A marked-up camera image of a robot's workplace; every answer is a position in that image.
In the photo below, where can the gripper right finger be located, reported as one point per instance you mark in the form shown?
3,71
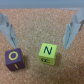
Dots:
72,29

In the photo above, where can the yellow block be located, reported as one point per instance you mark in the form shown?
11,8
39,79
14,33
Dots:
47,53

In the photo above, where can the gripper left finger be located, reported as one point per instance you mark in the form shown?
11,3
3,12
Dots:
8,29

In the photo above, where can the purple block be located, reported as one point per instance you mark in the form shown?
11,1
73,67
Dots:
14,58

